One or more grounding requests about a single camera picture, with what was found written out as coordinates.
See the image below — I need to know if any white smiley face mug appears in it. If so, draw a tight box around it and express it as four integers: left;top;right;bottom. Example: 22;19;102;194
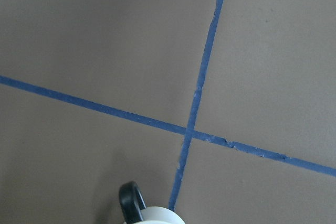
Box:
119;181;185;224

